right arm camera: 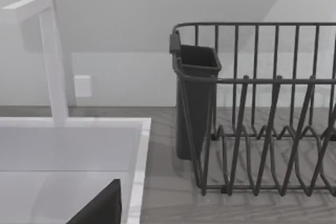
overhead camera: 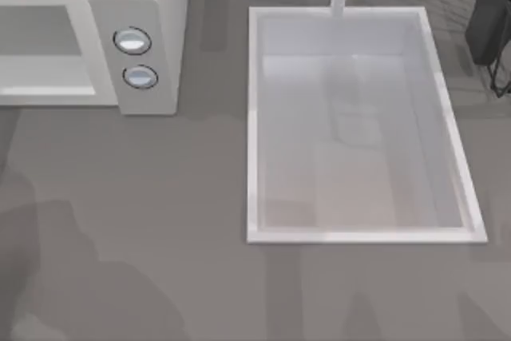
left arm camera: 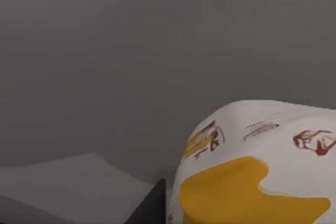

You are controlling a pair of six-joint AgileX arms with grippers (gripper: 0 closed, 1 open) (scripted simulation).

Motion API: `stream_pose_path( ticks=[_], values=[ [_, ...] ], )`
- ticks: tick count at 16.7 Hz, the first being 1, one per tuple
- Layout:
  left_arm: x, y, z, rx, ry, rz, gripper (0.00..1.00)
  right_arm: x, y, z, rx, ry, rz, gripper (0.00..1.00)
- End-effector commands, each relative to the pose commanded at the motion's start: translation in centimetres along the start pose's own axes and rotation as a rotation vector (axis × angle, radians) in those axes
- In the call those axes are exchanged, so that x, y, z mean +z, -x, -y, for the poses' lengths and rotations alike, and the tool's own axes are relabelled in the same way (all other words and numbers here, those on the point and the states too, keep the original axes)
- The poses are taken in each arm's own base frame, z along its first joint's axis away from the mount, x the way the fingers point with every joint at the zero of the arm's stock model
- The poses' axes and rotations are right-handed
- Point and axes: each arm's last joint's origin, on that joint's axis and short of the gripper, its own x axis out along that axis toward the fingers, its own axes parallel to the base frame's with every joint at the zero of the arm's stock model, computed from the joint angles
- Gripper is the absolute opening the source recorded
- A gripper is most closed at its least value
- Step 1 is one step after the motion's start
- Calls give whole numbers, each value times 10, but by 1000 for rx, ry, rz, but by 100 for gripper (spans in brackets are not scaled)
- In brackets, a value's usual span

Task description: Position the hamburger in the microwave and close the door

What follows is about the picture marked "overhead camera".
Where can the white sink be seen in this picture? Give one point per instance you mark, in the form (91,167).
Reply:
(359,137)

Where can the small round microwave knob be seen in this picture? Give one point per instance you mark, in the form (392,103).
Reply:
(140,77)

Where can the pale microwave oven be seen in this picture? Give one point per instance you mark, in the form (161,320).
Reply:
(167,17)

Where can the large round microwave knob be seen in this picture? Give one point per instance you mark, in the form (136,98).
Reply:
(132,40)

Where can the microwave door with window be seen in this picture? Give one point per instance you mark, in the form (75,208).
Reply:
(44,45)

